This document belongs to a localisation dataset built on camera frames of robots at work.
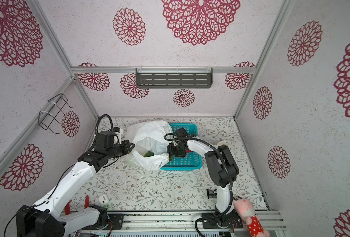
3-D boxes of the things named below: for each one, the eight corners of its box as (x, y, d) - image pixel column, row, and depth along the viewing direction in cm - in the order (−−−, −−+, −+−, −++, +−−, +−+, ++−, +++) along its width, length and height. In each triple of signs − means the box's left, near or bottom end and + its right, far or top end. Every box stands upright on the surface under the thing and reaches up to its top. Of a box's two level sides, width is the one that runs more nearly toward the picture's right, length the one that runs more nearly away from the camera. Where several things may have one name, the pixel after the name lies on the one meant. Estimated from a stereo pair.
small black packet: (207, 198, 83) (208, 197, 81) (206, 190, 86) (207, 188, 84) (216, 198, 83) (217, 197, 81) (215, 190, 86) (216, 188, 84)
